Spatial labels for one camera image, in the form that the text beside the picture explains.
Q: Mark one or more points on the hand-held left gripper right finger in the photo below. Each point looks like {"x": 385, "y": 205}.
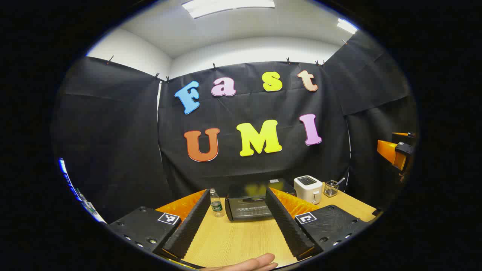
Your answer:
{"x": 286, "y": 226}

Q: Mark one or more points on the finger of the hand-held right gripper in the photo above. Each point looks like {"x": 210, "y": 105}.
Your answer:
{"x": 403, "y": 134}
{"x": 391, "y": 152}

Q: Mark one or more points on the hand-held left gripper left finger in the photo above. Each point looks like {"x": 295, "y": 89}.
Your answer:
{"x": 190, "y": 226}

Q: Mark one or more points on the black electric oven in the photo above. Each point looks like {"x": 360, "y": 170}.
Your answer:
{"x": 244, "y": 207}

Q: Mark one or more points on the clear plastic water bottle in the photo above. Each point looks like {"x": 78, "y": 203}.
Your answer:
{"x": 216, "y": 206}

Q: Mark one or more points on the white toaster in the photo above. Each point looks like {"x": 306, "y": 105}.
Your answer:
{"x": 307, "y": 192}

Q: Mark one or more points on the metal mesh utensil holder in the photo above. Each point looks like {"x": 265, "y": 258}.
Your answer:
{"x": 330, "y": 190}

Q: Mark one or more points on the metal utensil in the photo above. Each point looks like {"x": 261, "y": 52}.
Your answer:
{"x": 340, "y": 181}

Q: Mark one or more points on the black backdrop cloth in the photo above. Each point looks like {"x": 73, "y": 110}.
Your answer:
{"x": 131, "y": 131}

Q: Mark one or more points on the small ceiling light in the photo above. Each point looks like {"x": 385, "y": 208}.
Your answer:
{"x": 346, "y": 26}

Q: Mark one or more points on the long ceiling light panel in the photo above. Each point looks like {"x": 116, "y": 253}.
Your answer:
{"x": 226, "y": 5}

